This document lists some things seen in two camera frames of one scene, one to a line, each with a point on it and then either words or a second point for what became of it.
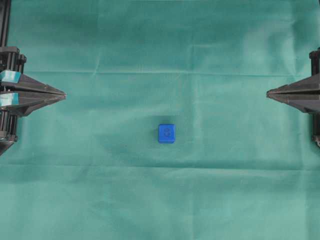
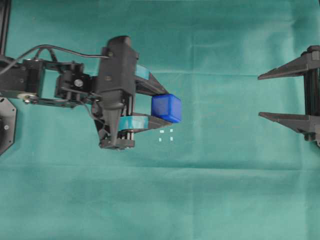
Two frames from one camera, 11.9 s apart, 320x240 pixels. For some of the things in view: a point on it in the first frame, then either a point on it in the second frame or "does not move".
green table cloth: [89, 166] does not move
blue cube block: [167, 133] → [166, 106]
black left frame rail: [5, 16] does not move
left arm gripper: [38, 93] → [114, 109]
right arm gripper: [290, 94] → [307, 64]
